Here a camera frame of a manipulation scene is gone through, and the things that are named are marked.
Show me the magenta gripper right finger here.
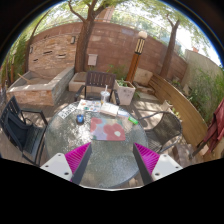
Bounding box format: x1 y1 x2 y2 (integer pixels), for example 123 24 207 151
133 143 160 185

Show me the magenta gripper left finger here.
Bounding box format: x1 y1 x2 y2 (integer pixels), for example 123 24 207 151
65 143 92 185

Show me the floral mouse pad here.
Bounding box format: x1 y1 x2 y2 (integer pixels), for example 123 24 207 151
90 117 126 141

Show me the blue computer mouse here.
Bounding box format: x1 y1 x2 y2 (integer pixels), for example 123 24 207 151
76 114 84 124

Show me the black mesh chair right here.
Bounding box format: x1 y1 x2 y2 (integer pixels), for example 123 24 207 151
138 111 182 154

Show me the green marker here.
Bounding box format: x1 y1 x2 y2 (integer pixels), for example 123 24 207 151
128 116 138 125

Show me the round glass patio table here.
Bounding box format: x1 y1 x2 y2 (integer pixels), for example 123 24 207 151
45 102 148 188

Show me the black-white patterned paper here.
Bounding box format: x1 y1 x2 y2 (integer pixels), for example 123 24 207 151
58 104 77 119

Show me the colourful sticker sheet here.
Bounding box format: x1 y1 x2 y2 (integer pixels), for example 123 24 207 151
78 99 101 112

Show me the black metal chair left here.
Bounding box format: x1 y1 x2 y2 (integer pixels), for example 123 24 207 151
0 97 48 166

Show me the curved wooden bench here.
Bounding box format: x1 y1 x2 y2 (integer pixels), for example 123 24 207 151
149 75 207 148

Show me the white open book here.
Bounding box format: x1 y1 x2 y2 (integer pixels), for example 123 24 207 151
100 103 119 116

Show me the plastic cup with straw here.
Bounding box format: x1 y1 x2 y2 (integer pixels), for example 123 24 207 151
101 87 110 103

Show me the white square planter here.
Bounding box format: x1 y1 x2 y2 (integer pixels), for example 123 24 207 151
115 80 136 105

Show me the red folded umbrella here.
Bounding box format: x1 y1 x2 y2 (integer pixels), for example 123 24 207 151
203 98 224 151

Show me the stone raised planter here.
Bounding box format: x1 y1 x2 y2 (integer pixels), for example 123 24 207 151
7 67 74 106

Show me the right tree trunk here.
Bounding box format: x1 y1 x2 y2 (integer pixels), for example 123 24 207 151
160 14 180 78

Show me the tree trunk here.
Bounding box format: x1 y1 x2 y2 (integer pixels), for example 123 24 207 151
68 0 110 72
160 14 180 78

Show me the left tree trunk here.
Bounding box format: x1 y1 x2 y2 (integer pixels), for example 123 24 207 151
68 0 110 72

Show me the white wall box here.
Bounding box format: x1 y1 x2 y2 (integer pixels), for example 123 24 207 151
88 54 98 66

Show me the wooden lamp post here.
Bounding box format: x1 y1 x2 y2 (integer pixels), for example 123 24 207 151
126 31 147 82

